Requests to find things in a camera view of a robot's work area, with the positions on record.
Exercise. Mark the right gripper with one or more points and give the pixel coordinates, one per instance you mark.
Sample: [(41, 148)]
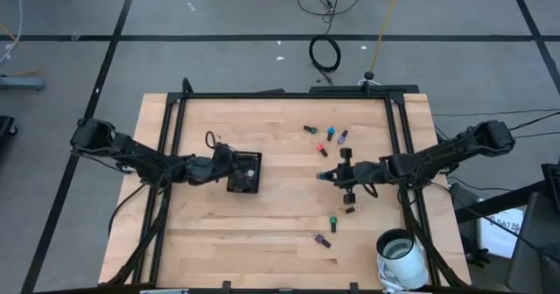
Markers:
[(346, 154)]

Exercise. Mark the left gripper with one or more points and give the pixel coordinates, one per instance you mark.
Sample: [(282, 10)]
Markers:
[(219, 171)]

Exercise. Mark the cream nail polish bottle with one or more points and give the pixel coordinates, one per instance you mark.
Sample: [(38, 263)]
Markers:
[(250, 172)]

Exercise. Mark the teal nail polish bottle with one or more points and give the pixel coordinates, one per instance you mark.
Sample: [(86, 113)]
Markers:
[(320, 177)]

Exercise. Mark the black plastic mesh basket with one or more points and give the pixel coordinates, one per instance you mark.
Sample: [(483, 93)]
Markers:
[(256, 188)]

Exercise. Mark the lavender nail polish bottle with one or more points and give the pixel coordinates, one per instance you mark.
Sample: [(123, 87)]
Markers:
[(342, 137)]

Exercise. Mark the bright green nail polish bottle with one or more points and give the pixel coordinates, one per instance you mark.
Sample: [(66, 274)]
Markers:
[(333, 220)]

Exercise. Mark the blue nail polish bottle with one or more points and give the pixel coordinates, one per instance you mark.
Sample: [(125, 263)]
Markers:
[(331, 132)]

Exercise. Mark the dark green nail polish bottle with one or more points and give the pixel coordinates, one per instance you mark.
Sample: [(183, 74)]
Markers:
[(311, 129)]

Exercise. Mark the purple nail polish bottle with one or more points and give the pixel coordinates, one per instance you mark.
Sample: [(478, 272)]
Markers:
[(320, 239)]

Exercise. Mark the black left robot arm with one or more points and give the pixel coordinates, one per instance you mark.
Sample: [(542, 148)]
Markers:
[(135, 151)]

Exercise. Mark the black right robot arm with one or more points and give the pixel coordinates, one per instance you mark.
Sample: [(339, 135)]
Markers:
[(437, 157)]

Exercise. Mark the black flat strip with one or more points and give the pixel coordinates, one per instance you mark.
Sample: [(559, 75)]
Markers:
[(363, 88)]

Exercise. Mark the black round plug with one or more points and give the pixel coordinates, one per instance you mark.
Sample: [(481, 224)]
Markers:
[(368, 75)]

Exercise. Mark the black table clamp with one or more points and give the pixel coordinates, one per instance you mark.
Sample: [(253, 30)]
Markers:
[(226, 285), (353, 287)]

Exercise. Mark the white cylindrical container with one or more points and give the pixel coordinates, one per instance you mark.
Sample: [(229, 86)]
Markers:
[(409, 268)]

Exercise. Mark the black diagonal bar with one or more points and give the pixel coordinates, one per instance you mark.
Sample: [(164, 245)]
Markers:
[(499, 203)]

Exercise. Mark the white box with print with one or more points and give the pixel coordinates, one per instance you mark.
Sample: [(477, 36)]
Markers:
[(499, 241)]

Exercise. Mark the dark grey chair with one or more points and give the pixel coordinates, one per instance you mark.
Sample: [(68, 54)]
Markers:
[(536, 241)]

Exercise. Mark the grey metal foot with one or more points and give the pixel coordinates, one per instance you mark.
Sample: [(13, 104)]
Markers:
[(22, 83)]

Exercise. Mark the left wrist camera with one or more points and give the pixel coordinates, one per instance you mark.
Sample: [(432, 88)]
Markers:
[(224, 151)]

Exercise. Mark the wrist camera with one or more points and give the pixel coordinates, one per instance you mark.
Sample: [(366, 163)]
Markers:
[(359, 169), (224, 151)]

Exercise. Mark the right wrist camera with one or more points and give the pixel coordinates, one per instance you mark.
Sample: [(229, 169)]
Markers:
[(359, 169)]

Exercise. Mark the black aluminium table frame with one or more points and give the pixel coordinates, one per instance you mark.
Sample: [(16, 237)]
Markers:
[(284, 95)]

